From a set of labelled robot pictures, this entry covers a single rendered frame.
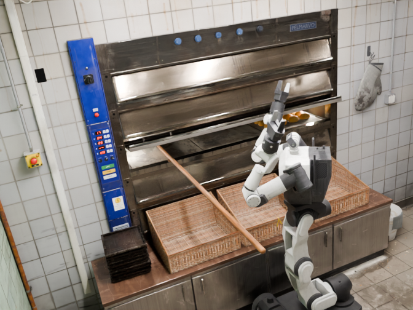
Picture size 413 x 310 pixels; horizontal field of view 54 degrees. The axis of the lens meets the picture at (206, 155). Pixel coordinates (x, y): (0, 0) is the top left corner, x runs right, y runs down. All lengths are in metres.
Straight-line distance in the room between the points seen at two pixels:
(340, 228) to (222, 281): 1.06
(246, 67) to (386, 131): 1.68
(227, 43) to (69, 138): 1.31
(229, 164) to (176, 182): 0.46
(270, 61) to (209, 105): 0.59
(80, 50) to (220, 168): 1.39
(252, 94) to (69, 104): 1.38
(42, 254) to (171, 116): 1.36
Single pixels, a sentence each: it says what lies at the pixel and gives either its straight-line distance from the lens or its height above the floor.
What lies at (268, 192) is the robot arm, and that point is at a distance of 2.26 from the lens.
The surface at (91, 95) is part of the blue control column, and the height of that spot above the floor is 1.79.
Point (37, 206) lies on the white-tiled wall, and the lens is 3.04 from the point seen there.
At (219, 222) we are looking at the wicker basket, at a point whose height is 0.63.
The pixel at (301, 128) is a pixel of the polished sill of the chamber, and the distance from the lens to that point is 3.57.
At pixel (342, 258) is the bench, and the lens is 3.65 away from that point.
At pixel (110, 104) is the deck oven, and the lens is 2.87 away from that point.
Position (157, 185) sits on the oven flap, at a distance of 3.14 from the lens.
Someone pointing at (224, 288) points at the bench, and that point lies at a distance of 3.12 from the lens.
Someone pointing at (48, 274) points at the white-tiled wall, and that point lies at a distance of 3.31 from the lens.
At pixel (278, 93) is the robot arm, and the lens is 2.67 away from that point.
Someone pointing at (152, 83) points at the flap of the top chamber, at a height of 1.79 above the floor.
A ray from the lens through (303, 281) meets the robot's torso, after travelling 2.83.
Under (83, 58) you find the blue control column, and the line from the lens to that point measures 2.77.
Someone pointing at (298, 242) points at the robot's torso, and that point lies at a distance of 2.67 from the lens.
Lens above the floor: 2.35
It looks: 22 degrees down
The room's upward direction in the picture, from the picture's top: 7 degrees counter-clockwise
